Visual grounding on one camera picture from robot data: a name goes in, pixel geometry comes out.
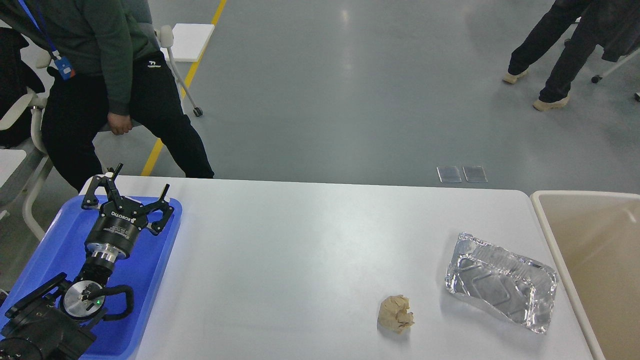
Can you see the floor socket plate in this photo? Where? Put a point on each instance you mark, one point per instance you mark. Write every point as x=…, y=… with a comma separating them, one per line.
x=449, y=174
x=475, y=174

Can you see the grey office chair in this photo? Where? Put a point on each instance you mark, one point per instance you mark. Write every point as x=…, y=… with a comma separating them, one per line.
x=25, y=164

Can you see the white side table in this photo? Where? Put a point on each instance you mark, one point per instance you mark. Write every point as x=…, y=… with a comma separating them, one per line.
x=184, y=42

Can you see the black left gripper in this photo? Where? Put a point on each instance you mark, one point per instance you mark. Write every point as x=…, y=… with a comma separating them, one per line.
x=115, y=229

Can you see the right floor socket plate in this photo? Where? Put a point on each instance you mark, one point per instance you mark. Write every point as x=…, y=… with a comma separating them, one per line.
x=475, y=174

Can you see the left floor socket plate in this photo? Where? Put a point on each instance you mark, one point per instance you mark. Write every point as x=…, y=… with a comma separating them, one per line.
x=449, y=174

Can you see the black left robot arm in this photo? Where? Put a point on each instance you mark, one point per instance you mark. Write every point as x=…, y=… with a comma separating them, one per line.
x=88, y=290

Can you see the blue id badge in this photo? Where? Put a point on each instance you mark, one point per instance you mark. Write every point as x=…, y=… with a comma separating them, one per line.
x=64, y=67

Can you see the blue plastic tray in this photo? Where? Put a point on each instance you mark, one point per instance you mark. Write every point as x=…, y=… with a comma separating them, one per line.
x=63, y=250

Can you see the seated person green sweater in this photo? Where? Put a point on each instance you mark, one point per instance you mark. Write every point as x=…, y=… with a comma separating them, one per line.
x=120, y=78

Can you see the crumpled brown paper ball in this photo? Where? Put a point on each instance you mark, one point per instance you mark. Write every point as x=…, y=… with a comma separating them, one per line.
x=394, y=314

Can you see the beige plastic bin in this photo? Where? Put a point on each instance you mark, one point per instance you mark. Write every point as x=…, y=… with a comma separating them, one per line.
x=594, y=238

